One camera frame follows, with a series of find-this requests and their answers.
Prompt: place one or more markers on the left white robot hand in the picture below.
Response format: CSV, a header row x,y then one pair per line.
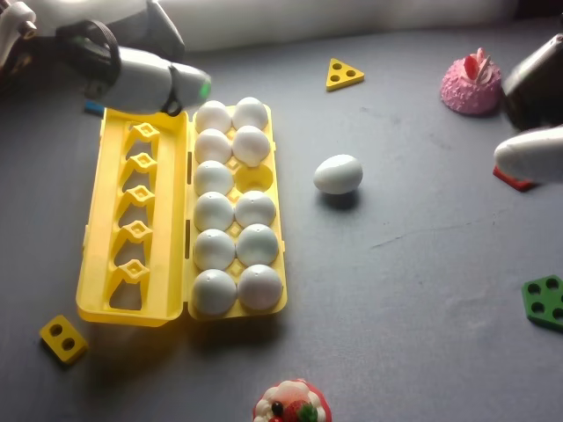
x,y
145,79

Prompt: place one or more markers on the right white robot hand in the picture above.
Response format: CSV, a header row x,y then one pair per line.
x,y
532,154

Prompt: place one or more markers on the yellow plastic egg carton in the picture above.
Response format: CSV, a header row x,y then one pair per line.
x,y
94,220

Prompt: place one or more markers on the white plastic egg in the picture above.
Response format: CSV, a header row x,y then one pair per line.
x,y
213,178
250,113
213,211
213,146
250,145
257,244
259,288
214,248
213,116
338,173
214,292
255,208

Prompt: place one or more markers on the red pentagon block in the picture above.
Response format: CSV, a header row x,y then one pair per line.
x,y
512,181

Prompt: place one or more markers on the blue square block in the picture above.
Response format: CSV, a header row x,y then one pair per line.
x,y
93,108

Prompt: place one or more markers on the pink toy cake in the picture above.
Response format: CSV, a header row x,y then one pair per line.
x,y
466,90

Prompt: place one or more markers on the green pentagon block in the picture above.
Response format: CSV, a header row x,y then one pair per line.
x,y
545,303

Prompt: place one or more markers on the yellow triangle block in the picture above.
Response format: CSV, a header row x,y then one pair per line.
x,y
352,77

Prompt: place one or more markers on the grey table cloth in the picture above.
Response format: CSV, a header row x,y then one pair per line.
x,y
396,307

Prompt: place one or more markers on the white foam sheet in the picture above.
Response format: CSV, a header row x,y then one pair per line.
x,y
352,17

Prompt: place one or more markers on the yellow rectangle block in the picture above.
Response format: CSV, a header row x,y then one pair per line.
x,y
63,338

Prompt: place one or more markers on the red strawberry toy cake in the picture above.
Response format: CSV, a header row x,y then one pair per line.
x,y
292,402

